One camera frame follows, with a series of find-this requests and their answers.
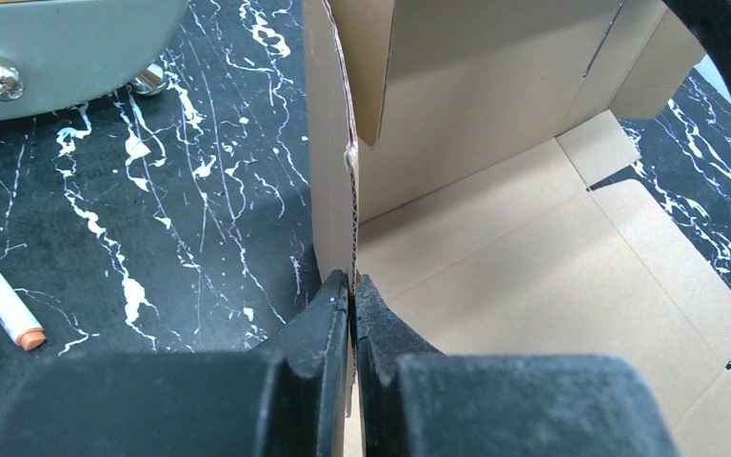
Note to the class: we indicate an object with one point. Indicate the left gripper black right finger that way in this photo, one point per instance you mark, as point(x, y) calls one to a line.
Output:
point(418, 401)

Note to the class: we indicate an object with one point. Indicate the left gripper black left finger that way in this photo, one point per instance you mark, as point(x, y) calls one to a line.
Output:
point(285, 397)

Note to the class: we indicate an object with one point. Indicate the brown cardboard box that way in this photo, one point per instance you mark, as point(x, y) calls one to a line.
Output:
point(457, 150)

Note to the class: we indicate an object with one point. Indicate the round white drawer cabinet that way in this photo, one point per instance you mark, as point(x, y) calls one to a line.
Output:
point(55, 54)

